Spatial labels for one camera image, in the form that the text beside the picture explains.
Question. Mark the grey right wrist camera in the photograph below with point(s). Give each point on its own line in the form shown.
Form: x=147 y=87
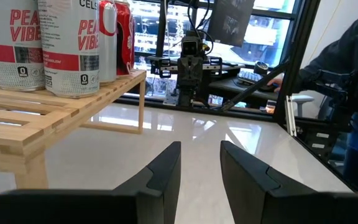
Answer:
x=191 y=46

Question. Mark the person's hand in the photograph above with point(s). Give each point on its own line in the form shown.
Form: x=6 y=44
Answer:
x=274 y=83

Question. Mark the white Celsius can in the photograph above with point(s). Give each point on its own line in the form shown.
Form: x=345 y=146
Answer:
x=11 y=71
x=70 y=77

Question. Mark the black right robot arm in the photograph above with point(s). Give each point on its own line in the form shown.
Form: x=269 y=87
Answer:
x=191 y=98

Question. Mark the silver Diet Coke can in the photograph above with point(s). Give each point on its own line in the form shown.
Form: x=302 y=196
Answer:
x=108 y=56

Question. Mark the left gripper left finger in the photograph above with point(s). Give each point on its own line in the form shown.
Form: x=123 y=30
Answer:
x=104 y=208

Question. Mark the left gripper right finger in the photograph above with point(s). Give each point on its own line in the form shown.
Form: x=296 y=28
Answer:
x=275 y=205

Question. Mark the black round cup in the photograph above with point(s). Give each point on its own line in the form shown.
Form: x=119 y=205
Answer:
x=261 y=67

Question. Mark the wooden slatted shelf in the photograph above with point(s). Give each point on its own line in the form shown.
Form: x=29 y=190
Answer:
x=26 y=130

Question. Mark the black keyboard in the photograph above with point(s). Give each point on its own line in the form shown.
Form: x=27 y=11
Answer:
x=250 y=77

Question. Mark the black pole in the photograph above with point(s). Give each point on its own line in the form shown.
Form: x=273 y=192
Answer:
x=161 y=28

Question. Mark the dark hanging monitor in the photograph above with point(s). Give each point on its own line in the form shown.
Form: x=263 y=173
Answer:
x=232 y=21

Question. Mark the person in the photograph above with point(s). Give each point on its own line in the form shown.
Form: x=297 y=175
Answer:
x=346 y=56

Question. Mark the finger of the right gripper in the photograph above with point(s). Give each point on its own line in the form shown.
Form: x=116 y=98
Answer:
x=194 y=65
x=187 y=65

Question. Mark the red cola can black lettering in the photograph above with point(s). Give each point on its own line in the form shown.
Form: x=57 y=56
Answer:
x=127 y=46

